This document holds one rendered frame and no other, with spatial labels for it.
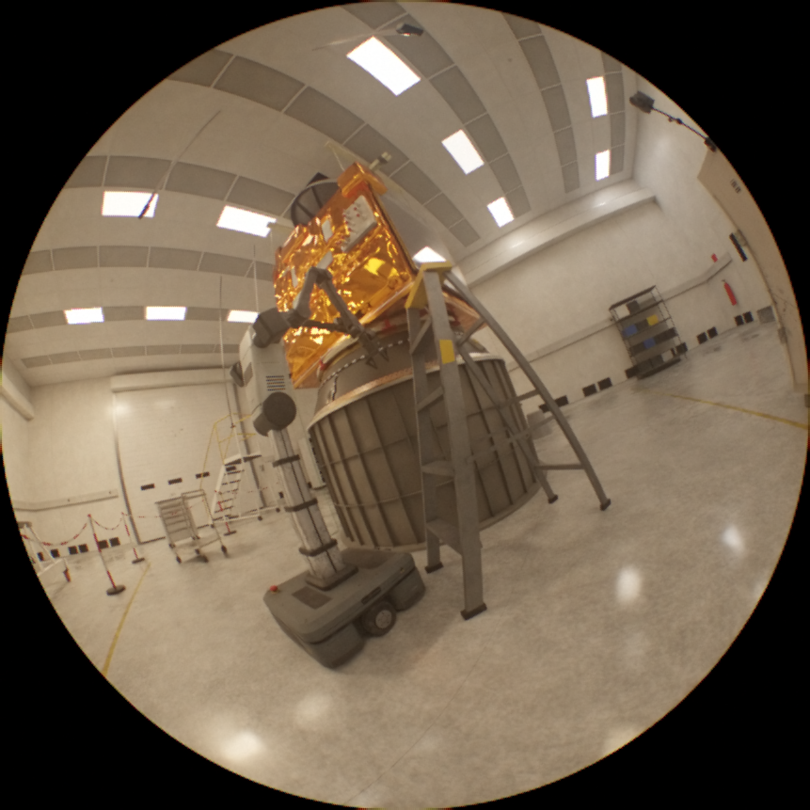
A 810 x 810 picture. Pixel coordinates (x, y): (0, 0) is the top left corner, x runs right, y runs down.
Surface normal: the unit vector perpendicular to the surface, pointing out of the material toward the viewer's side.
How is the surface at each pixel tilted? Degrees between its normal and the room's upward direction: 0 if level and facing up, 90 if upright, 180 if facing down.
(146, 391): 90
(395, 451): 90
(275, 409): 90
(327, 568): 90
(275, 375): 100
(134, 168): 180
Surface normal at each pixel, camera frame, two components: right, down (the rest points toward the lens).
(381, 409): -0.23, -0.05
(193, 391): 0.74, -0.34
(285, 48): 0.33, 0.93
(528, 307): -0.58, 0.10
